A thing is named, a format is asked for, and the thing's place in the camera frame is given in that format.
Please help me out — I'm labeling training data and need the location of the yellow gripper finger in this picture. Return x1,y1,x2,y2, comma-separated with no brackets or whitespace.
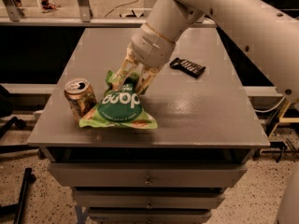
135,65,162,94
111,44,139,91

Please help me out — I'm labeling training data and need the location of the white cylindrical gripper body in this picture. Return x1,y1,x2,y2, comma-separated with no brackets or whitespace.
131,23,176,68

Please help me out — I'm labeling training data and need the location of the white cable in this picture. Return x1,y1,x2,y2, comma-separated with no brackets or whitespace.
253,95,288,114

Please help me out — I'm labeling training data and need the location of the black chair base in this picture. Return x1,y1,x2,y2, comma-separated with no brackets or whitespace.
0,85,46,159

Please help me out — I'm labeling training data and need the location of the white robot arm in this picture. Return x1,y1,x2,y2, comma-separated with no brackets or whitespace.
113,0,299,104

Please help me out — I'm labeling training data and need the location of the orange soda can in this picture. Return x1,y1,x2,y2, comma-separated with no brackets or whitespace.
64,77,97,123

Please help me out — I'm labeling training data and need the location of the grey drawer cabinet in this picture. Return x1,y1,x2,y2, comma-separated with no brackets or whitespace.
29,28,268,224

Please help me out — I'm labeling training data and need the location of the black snack bar wrapper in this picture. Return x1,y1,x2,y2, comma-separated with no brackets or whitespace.
169,58,206,78

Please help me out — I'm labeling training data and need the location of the yellow metal frame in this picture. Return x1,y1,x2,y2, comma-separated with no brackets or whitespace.
265,101,299,137

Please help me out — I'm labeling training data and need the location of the black metal floor stand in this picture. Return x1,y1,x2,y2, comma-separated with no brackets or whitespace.
0,168,36,224

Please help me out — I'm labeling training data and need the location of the green rice chip bag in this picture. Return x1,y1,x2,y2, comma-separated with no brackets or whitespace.
78,71,158,130

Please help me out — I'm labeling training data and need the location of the grey metal railing frame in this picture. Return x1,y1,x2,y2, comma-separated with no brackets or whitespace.
0,0,219,29

